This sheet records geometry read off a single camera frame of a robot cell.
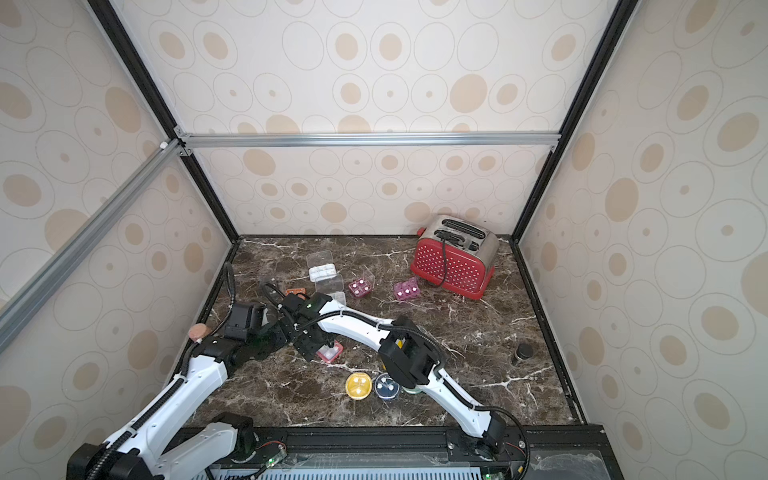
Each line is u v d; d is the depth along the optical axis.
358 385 0.83
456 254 0.92
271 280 1.06
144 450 0.40
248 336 0.63
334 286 1.06
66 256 0.59
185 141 0.90
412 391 0.81
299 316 0.67
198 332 0.83
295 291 1.06
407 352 0.58
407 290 1.03
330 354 0.89
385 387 0.83
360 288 1.03
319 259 1.13
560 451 0.73
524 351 0.80
